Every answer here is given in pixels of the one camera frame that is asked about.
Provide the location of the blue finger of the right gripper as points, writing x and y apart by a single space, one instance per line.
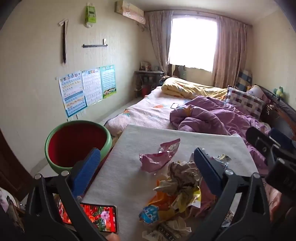
284 141

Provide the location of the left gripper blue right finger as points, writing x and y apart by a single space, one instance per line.
211 170

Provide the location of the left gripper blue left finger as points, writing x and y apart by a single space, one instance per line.
83 172

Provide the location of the beige paper wad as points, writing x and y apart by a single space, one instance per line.
182 177

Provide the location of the orange snack wrapper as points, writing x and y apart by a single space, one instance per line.
171 199

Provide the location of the pink snack bag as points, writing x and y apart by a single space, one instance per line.
152 163

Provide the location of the pink white snack box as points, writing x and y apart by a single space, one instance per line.
171 230

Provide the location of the dark wooden headboard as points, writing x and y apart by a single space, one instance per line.
278 114

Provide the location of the red bin with green rim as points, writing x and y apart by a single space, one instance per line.
72 141

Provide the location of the checkered pillow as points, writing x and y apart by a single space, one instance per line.
246 101

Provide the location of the smartphone with lit screen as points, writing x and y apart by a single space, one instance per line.
104 217

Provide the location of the green plush toy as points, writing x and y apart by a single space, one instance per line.
279 93

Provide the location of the pink pillow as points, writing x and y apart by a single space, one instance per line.
257 92

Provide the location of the purple quilt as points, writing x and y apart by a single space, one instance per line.
213 116

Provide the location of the striped cushion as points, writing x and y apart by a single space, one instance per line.
244 80

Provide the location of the pink bed sheet mattress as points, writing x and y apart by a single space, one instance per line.
153 111

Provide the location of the left learning poster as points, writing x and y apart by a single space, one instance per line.
72 92

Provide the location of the yellow blanket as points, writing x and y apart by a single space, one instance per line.
185 89

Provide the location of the middle learning poster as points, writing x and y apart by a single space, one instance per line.
92 86

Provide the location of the right green learning poster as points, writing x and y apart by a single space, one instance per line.
108 82

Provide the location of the right pink curtain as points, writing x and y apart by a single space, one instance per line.
231 51

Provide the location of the pink curtain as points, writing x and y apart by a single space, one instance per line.
159 25
231 51

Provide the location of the dark side table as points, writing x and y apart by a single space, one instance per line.
146 81

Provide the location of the left pink curtain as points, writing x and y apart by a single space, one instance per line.
159 25

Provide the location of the air conditioner with cover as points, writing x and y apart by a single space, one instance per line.
130 11

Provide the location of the black wall rail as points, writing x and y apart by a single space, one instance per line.
104 44

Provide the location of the green wall box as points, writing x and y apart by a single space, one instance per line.
90 15

